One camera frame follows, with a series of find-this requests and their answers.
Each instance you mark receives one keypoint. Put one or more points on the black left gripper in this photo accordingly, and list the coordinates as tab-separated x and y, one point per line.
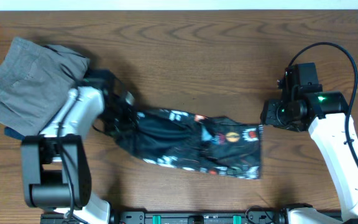
131	122

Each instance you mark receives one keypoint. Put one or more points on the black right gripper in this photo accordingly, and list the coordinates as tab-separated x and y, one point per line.
269	116

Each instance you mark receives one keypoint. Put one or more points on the black patterned sports jersey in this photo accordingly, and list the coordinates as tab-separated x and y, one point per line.
193	142

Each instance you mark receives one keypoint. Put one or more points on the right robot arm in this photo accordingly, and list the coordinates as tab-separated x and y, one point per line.
332	131

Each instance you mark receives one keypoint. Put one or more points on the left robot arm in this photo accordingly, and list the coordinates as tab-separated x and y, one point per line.
55	171

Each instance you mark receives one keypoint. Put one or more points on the folded grey shorts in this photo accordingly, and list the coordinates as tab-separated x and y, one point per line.
34	83

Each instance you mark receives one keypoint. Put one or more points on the folded dark blue garment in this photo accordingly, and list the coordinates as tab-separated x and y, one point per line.
13	134

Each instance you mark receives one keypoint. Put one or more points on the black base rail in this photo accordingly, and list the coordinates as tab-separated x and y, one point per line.
250	216

